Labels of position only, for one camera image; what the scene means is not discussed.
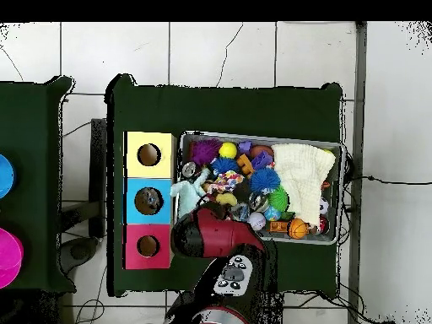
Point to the mint green waffle cloth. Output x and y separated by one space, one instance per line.
187 195

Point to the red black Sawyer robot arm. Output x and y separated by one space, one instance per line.
219 233

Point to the wooden box with three holes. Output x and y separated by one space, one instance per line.
150 168

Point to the clear mesh bin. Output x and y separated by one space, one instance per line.
332 233

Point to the blue rubber koosh ball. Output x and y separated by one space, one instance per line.
224 165
265 179

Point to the purple spiky ball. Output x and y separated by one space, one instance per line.
204 151

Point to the yellow smooth ball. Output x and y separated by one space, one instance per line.
227 150

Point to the purple plastic building block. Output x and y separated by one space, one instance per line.
261 160

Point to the white toy baseball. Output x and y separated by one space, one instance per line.
256 221

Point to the green rubber koosh ball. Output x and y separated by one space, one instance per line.
278 198

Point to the dark green table cloth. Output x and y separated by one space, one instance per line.
30 152
219 108

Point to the cream waffle cloth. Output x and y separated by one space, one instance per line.
303 175

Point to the orange toy basketball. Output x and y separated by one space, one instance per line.
297 228

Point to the blue round disc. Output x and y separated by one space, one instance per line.
5 176

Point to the magenta round disc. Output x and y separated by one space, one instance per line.
8 258

